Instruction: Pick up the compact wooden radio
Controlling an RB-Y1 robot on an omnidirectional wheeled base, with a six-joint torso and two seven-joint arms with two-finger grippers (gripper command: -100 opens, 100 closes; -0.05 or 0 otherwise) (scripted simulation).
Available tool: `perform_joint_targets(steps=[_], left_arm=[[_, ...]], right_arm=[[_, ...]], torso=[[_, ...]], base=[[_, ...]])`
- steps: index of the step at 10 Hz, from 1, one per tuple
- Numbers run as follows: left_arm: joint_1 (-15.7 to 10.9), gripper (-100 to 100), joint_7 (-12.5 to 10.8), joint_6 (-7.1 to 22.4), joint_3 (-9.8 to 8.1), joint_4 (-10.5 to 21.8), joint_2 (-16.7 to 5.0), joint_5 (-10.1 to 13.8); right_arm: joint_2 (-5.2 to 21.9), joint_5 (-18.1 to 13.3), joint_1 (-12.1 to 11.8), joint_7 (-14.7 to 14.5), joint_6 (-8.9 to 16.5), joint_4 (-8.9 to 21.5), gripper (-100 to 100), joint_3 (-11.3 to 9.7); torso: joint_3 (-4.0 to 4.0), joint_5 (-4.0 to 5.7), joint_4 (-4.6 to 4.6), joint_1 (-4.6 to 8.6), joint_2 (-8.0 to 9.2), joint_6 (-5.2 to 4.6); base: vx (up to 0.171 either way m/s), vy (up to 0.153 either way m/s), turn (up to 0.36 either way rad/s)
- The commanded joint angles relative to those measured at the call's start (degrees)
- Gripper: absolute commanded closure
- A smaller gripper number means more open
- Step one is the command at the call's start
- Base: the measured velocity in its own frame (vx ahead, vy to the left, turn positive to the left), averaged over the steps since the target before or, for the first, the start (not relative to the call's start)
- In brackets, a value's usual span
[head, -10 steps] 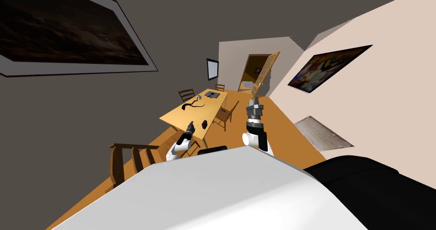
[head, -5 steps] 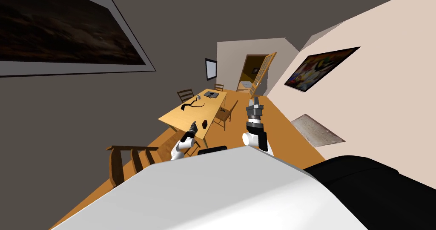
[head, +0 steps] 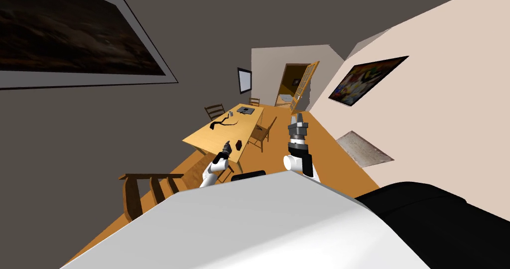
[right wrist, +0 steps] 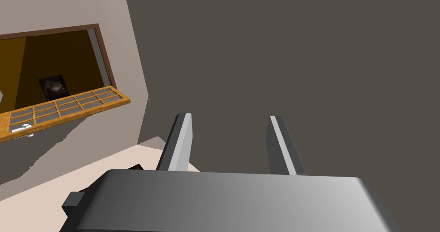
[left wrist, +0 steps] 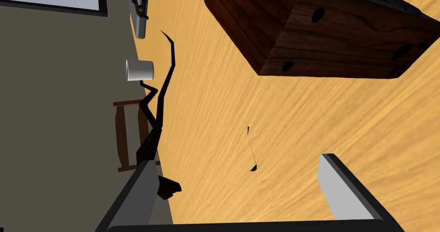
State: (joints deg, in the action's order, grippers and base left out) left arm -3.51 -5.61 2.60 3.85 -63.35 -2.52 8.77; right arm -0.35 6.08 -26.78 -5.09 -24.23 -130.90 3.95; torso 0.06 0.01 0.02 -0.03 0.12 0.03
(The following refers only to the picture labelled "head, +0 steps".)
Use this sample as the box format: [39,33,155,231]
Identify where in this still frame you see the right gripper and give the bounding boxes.
[287,114,310,142]

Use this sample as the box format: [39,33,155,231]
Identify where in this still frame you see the light wooden table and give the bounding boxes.
[182,103,265,173]

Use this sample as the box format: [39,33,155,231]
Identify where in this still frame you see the wooden lattice door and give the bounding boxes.
[289,60,321,115]

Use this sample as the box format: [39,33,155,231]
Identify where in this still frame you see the small black framed picture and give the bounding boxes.
[237,66,253,96]

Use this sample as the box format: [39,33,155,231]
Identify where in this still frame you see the colourful framed picture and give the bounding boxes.
[328,55,410,108]

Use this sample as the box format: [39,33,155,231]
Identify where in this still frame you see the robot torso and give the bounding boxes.
[59,169,432,269]

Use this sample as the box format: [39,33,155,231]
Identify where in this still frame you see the large dark framed picture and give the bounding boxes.
[0,0,179,91]

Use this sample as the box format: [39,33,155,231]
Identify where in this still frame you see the black curved cable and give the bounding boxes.
[209,117,240,131]

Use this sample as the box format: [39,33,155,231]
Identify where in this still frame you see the grey textured wall panel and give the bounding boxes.
[335,130,395,169]

